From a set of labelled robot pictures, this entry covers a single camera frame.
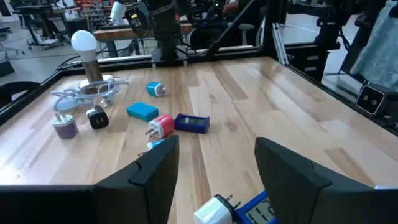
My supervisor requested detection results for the black drawer cabinet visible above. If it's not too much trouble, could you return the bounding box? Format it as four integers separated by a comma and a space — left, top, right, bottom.
285, 43, 330, 82

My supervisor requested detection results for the black chair back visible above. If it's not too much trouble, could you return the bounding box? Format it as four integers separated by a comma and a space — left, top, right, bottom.
0, 81, 41, 108

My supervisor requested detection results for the wooden workbench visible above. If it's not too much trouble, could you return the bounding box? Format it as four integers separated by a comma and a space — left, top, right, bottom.
93, 23, 193, 58

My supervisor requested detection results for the storage shelf with bins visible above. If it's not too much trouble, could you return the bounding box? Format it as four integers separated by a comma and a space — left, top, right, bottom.
74, 0, 113, 30

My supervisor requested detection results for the white power strip cable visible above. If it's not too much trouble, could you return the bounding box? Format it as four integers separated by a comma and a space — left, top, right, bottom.
49, 76, 130, 113

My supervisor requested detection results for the person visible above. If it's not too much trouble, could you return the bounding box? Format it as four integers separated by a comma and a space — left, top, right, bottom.
350, 0, 398, 91
222, 0, 249, 18

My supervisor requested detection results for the blue digital clock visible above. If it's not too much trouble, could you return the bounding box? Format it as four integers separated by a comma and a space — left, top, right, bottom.
234, 189, 279, 224
174, 113, 211, 134

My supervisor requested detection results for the purple white USB charger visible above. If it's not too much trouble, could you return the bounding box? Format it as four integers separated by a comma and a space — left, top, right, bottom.
51, 113, 80, 140

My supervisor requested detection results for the cyan power bank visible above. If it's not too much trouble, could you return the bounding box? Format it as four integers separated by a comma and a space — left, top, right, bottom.
126, 101, 160, 123

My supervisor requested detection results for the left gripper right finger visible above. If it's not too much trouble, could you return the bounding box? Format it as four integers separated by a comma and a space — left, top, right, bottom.
254, 136, 398, 224

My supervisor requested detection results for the pink white USB charger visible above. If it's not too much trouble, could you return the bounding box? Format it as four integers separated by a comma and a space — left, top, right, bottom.
144, 114, 175, 139

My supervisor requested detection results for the silver aluminium extrusion bar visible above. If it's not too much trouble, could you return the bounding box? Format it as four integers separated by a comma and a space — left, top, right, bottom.
272, 22, 289, 65

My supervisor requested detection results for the black desk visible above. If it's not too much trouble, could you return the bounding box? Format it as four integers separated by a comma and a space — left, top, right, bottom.
15, 4, 72, 50

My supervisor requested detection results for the black table-level camera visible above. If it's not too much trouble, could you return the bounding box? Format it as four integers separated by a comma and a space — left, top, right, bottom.
355, 83, 398, 118

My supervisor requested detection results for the white cylindrical device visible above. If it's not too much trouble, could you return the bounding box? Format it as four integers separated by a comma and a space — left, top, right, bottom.
109, 1, 127, 23

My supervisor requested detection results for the cyan white USB charger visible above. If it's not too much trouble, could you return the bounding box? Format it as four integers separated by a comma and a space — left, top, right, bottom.
137, 139, 166, 157
146, 81, 168, 98

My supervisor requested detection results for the white black USB charger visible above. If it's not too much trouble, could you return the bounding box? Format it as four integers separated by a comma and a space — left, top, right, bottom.
193, 194, 242, 224

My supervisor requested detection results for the white bulb brass lamp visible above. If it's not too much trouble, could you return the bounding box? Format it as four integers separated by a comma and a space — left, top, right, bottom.
70, 30, 114, 94

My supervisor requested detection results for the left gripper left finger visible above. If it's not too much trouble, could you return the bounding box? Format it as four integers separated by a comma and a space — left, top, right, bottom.
0, 134, 180, 224

